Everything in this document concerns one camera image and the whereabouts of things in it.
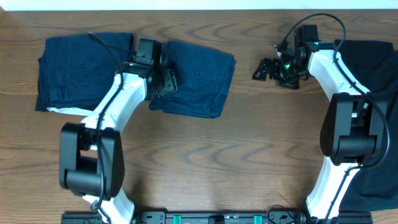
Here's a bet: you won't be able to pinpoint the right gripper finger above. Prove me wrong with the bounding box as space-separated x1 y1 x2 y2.
252 67 269 82
259 58 275 69

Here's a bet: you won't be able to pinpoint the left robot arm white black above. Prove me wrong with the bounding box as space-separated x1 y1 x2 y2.
59 62 178 223

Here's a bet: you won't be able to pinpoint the white folded cloth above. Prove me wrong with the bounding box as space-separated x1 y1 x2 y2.
47 107 92 116

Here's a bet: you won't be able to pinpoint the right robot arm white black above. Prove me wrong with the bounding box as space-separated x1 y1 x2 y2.
252 41 390 223

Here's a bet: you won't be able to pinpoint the blue denim shorts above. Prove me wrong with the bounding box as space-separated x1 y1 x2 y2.
149 40 236 118

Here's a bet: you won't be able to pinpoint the black garment pile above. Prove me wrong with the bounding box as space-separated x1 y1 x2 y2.
334 39 398 212

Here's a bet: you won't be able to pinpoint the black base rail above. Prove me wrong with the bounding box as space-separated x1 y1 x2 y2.
60 211 373 224

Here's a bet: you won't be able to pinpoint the folded navy clothes stack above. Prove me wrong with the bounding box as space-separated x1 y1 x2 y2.
35 32 134 112

